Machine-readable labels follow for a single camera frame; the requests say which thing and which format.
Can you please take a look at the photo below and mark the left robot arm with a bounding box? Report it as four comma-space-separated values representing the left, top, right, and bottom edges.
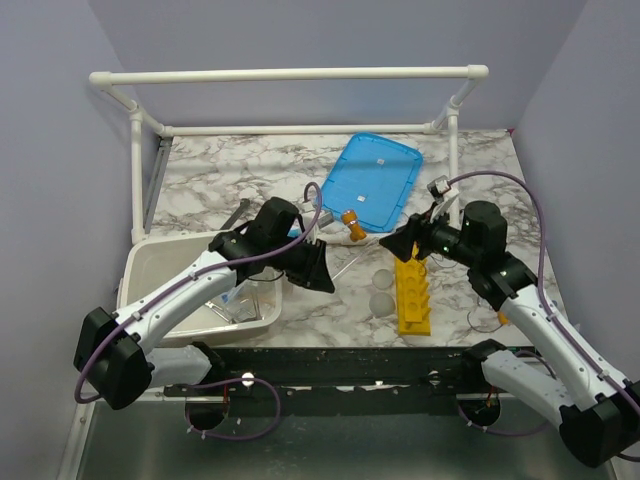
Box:
73, 197, 335, 410

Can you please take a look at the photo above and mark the blue plastic bin lid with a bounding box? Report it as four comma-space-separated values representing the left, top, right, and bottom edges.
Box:
322, 133, 423, 233

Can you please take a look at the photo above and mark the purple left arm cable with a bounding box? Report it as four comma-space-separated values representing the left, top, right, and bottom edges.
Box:
74, 181, 324, 441

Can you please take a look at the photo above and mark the frosted watch glass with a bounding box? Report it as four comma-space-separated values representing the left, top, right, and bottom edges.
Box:
368, 292, 396, 318
372, 269, 394, 290

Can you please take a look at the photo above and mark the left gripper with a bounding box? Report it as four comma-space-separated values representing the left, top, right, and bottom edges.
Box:
268, 235, 335, 294

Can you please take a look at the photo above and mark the black mounting rail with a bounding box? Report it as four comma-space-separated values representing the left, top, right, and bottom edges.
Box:
164, 340, 498, 417

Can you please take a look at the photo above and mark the blue hose nozzle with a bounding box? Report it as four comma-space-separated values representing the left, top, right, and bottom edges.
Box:
288, 227, 302, 238

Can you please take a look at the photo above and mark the black metal rod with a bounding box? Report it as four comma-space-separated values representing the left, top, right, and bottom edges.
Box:
221, 198, 251, 230

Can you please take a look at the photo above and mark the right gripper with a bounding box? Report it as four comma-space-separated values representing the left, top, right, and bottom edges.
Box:
380, 201, 480, 267

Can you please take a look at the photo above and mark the yellow test tube rack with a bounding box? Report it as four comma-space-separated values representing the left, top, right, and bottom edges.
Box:
395, 246, 431, 336

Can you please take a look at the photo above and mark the white PVC pipe frame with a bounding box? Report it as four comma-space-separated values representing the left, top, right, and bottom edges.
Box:
89, 65, 489, 245

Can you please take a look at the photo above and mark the orange hose connector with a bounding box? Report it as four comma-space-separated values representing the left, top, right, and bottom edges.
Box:
341, 209, 367, 243

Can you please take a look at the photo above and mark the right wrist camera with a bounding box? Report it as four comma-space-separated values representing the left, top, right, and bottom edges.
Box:
427, 176, 459, 221

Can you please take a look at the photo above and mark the white plastic bin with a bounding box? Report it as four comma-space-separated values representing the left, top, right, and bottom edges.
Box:
117, 231, 282, 347

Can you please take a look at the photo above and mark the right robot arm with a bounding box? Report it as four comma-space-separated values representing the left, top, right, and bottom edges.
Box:
406, 201, 639, 468

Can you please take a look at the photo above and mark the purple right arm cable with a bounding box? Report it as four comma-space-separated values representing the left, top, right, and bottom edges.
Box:
439, 171, 640, 464

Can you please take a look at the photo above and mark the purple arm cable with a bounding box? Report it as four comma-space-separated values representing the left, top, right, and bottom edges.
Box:
439, 171, 640, 464
74, 181, 324, 441

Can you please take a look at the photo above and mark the clear bag of syringes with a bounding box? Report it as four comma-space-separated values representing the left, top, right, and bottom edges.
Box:
213, 284, 262, 324

